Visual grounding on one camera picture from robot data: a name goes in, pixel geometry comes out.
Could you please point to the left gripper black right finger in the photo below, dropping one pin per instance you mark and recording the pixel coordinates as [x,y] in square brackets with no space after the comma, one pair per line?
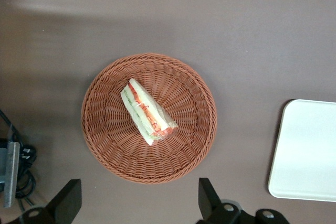
[210,203]

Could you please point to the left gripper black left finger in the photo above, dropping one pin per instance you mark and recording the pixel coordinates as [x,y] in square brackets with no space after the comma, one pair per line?
[68,200]

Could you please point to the triangle sandwich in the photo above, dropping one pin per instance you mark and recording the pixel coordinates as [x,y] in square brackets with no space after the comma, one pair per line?
[147,113]

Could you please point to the round brown wicker basket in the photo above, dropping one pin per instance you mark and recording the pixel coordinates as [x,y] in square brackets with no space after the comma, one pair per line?
[110,140]

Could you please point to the cream plastic tray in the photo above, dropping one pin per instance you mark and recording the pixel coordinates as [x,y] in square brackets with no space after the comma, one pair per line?
[307,150]

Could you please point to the grey metal bracket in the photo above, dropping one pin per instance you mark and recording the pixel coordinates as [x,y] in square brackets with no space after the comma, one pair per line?
[11,174]

